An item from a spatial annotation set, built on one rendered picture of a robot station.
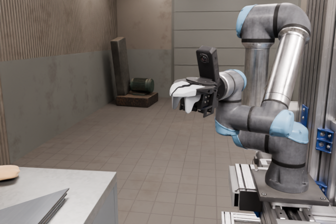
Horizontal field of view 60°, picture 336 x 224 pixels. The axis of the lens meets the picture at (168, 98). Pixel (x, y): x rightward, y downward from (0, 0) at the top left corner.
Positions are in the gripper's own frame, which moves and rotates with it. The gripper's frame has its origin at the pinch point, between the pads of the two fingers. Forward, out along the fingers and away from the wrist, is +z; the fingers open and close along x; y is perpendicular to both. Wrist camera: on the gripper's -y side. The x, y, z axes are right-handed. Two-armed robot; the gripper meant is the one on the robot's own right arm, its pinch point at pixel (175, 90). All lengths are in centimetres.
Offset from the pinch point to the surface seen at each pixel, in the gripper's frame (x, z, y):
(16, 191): 55, 5, 49
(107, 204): 32, -15, 53
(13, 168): 67, -1, 47
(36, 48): 362, -194, 52
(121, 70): 425, -447, 120
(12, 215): 40, 15, 44
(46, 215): 32, 9, 44
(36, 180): 57, -4, 49
